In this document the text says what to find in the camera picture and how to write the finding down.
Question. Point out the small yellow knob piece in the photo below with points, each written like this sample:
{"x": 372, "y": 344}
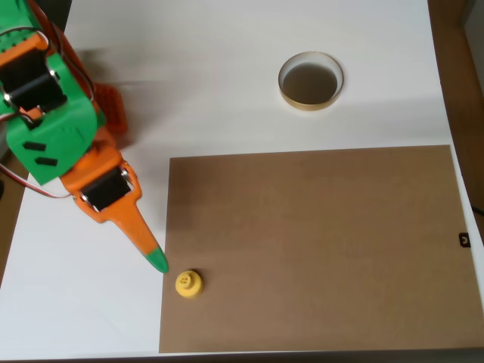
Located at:
{"x": 189, "y": 285}

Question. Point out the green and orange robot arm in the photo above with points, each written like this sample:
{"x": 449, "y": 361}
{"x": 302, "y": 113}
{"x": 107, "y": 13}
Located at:
{"x": 49, "y": 125}

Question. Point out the round wooden ring dish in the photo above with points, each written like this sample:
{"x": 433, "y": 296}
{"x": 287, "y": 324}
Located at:
{"x": 310, "y": 83}

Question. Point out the brown fibreboard sheet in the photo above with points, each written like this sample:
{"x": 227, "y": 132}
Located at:
{"x": 310, "y": 249}

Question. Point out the small black clip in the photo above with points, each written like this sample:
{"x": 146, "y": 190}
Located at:
{"x": 464, "y": 240}

